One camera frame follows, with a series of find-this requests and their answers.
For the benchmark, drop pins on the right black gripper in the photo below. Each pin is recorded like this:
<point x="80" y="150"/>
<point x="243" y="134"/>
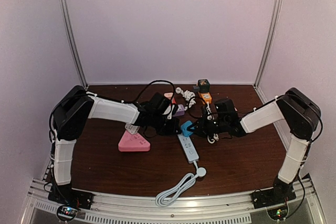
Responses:
<point x="201" y="128"/>

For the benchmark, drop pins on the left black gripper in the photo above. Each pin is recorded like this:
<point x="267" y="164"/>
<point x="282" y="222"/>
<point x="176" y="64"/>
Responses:
<point x="174" y="128"/>

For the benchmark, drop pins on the blue plug adapter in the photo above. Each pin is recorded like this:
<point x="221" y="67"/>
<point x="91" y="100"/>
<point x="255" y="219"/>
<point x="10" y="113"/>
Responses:
<point x="184" y="128"/>

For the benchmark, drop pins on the white cube plug adapter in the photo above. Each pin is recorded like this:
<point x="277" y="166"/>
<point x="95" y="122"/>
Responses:
<point x="132" y="129"/>

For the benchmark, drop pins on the light blue power strip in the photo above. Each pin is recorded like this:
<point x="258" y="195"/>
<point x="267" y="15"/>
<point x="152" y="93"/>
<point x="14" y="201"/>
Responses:
<point x="188" y="148"/>

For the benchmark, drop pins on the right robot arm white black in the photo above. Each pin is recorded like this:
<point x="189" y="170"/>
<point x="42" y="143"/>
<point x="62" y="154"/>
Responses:
<point x="296" y="117"/>

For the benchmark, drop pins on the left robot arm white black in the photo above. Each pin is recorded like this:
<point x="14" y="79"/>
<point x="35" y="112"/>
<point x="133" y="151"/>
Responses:
<point x="68" y="119"/>

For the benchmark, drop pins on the light pink usb charger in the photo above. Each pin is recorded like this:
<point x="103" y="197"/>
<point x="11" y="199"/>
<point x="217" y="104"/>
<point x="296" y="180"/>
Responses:
<point x="169" y="95"/>

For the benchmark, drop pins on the purple power strip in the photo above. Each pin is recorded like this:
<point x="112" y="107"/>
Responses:
<point x="180" y="110"/>

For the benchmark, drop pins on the pink triangular power strip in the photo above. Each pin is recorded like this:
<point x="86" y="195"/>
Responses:
<point x="133" y="143"/>

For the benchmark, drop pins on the dark green cube adapter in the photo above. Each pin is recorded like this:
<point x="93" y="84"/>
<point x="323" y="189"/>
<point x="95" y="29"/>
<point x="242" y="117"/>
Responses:
<point x="203" y="85"/>

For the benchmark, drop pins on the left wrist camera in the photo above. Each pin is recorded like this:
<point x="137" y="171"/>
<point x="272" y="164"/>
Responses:
<point x="170" y="111"/>

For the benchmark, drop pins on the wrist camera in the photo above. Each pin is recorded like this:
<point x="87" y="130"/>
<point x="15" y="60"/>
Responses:
<point x="170" y="111"/>
<point x="224" y="107"/>

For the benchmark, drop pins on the white coiled cable purple strip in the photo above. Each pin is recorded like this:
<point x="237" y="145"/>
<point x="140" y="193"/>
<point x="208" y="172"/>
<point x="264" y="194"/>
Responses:
<point x="189" y="97"/>

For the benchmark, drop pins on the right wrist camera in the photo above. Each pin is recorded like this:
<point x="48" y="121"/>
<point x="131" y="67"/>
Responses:
<point x="224" y="107"/>

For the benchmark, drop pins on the right aluminium frame post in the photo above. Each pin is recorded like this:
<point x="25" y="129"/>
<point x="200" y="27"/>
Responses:
<point x="276" y="10"/>

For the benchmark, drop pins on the aluminium frame post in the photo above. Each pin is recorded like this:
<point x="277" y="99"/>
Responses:
<point x="276" y="10"/>
<point x="72" y="42"/>

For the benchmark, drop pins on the left aluminium frame post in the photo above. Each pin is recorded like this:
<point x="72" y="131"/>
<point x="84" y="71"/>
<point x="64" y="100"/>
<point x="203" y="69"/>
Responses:
<point x="72" y="42"/>

